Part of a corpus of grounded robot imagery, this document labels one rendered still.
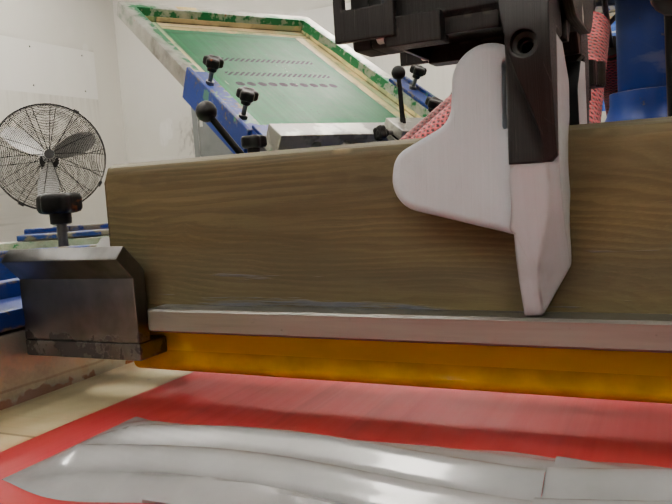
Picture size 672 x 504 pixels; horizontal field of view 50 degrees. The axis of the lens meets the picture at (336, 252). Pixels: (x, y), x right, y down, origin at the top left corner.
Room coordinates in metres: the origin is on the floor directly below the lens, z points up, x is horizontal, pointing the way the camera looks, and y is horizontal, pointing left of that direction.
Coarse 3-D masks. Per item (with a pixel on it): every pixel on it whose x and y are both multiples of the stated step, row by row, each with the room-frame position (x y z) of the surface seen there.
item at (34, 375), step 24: (0, 336) 0.34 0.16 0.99; (24, 336) 0.35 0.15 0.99; (0, 360) 0.34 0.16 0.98; (24, 360) 0.35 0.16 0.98; (48, 360) 0.36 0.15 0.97; (72, 360) 0.38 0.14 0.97; (96, 360) 0.39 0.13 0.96; (120, 360) 0.41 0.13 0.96; (0, 384) 0.34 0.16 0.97; (24, 384) 0.35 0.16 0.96; (48, 384) 0.36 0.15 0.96; (0, 408) 0.34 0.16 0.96
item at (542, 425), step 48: (192, 384) 0.36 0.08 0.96; (240, 384) 0.35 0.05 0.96; (288, 384) 0.35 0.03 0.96; (336, 384) 0.34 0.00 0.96; (384, 384) 0.34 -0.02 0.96; (48, 432) 0.30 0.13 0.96; (96, 432) 0.29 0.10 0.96; (336, 432) 0.27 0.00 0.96; (384, 432) 0.27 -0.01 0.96; (432, 432) 0.27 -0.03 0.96; (480, 432) 0.26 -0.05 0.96; (528, 432) 0.26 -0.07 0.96; (0, 480) 0.25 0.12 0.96
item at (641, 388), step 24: (144, 360) 0.35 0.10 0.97; (168, 360) 0.34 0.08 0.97; (192, 360) 0.33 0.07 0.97; (216, 360) 0.33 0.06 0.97; (240, 360) 0.32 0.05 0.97; (264, 360) 0.32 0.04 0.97; (288, 360) 0.31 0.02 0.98; (312, 360) 0.31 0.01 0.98; (336, 360) 0.30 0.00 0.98; (360, 360) 0.30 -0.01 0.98; (408, 384) 0.29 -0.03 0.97; (432, 384) 0.29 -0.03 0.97; (456, 384) 0.28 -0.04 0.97; (480, 384) 0.28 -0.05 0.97; (504, 384) 0.27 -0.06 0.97; (528, 384) 0.27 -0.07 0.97; (552, 384) 0.26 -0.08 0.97; (576, 384) 0.26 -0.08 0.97; (600, 384) 0.26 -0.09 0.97; (624, 384) 0.25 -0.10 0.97; (648, 384) 0.25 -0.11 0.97
